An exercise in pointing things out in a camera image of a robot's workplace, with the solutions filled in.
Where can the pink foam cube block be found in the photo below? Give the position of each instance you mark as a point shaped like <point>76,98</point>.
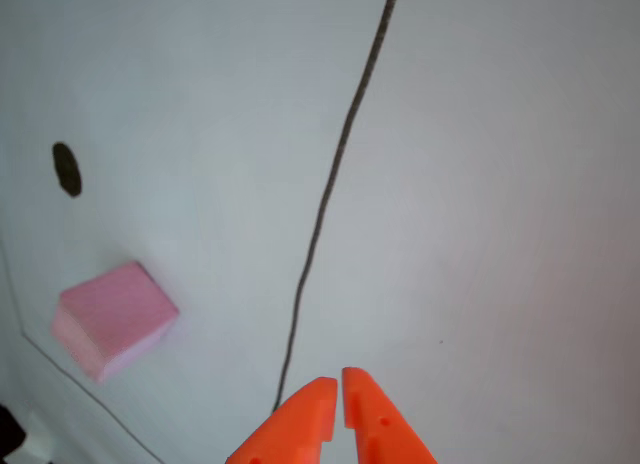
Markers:
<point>117,314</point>

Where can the black dot mark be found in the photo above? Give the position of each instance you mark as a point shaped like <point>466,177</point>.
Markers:
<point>66,169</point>

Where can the white paper sheet with lines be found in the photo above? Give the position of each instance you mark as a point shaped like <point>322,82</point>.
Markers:
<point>450,184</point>

